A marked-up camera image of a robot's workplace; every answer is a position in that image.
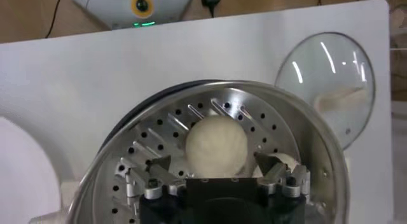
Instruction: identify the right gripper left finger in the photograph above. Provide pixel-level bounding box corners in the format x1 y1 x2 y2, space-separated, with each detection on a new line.
125 155 187 207

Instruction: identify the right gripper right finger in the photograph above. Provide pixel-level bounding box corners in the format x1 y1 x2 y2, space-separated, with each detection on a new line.
254 151 312 200

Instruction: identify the white steamed baozi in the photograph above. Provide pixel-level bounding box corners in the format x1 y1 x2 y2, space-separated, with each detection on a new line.
184 115 249 178
252 152 301 178

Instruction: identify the round glass lid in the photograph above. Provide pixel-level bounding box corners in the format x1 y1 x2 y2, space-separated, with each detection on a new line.
274 32 376 151

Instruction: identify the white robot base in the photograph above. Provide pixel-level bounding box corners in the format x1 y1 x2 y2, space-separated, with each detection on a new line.
65 0 198 31

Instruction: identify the stainless steel steamer basket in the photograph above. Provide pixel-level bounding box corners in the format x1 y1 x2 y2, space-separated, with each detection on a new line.
30 80 350 224

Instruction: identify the round white plate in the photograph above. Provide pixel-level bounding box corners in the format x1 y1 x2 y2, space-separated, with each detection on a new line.
0 116 62 224

